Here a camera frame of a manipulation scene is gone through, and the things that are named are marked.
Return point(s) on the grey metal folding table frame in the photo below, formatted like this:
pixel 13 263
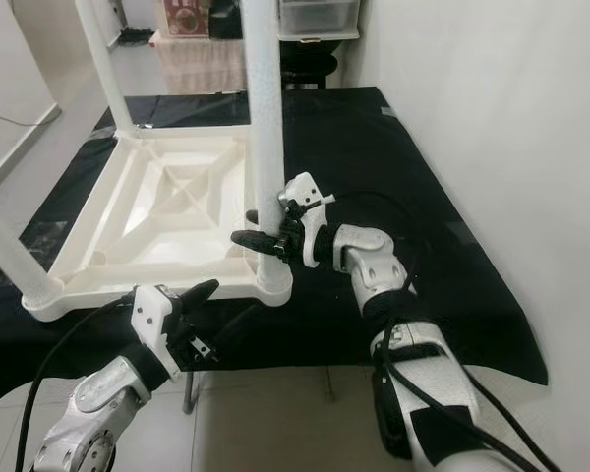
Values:
pixel 192 393

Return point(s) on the red patterned box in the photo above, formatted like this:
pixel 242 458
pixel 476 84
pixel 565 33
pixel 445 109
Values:
pixel 185 18

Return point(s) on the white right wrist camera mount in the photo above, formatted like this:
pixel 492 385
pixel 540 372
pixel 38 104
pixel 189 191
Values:
pixel 305 192

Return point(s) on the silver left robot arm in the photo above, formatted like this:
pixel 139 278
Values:
pixel 98 413

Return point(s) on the white plastic table top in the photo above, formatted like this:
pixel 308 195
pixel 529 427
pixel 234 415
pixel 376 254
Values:
pixel 167 216

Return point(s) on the grey tape strip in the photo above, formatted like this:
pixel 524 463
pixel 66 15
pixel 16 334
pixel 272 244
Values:
pixel 462 234
pixel 388 113

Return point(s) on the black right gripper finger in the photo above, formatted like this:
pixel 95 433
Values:
pixel 258 242
pixel 252 216

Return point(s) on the black bag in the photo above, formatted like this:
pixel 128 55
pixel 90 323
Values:
pixel 226 20

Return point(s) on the black tablecloth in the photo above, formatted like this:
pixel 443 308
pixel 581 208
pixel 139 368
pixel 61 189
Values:
pixel 413 197

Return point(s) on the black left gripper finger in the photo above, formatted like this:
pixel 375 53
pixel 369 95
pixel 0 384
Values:
pixel 201 291

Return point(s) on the small black floor item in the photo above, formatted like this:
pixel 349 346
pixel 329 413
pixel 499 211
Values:
pixel 135 37

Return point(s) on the clear plastic storage box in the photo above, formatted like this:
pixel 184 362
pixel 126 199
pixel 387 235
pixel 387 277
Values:
pixel 320 18

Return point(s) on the beige towel cloth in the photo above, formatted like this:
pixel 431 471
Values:
pixel 197 69

